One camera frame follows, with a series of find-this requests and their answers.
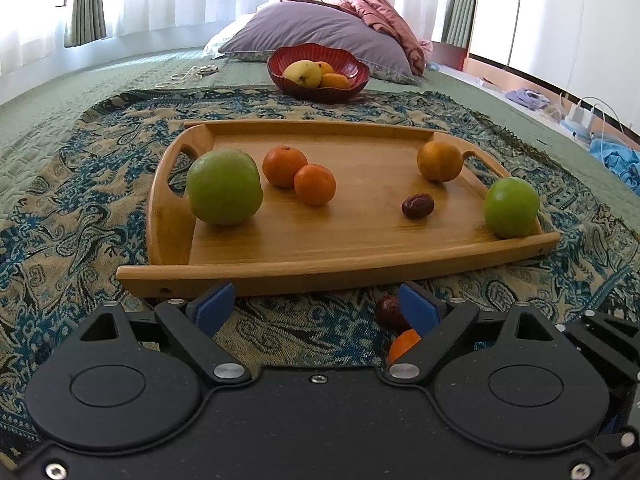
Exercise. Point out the wooden serving tray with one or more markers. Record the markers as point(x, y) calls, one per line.
point(350, 240)

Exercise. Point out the white pillow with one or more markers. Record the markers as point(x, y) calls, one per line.
point(222, 40)

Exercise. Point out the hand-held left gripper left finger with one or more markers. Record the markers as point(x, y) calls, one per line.
point(215, 306)

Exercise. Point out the purple pillow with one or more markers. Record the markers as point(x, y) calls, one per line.
point(320, 30)

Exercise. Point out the red fluted bowl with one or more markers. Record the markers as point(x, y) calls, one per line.
point(320, 91)

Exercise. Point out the large speckled orange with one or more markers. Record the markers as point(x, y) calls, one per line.
point(439, 161)

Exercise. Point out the yellow mango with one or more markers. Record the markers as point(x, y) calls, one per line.
point(301, 74)

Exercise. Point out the pink quilt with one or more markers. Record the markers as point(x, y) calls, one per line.
point(385, 15)

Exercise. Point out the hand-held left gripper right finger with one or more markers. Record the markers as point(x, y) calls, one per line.
point(419, 310)

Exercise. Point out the dried red date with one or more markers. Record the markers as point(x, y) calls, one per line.
point(389, 310)
point(418, 206)

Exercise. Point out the large green apple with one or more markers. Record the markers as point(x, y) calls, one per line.
point(224, 186)

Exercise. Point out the green curtain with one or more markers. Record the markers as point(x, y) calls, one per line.
point(86, 2)
point(460, 5)

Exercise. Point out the small green apple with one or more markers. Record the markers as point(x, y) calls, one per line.
point(511, 206)

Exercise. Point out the lilac cloth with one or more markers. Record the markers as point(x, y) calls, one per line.
point(527, 97)

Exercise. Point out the blue cloth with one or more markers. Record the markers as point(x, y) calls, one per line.
point(617, 157)

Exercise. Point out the small tangerine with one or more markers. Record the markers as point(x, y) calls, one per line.
point(284, 166)
point(401, 346)
point(315, 185)

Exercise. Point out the orange fruit in bowl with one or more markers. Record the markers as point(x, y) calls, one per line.
point(334, 80)
point(325, 67)

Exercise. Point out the white charger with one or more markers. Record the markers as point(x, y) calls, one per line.
point(582, 115)

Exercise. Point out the blue paisley blanket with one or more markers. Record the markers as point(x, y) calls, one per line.
point(75, 200)

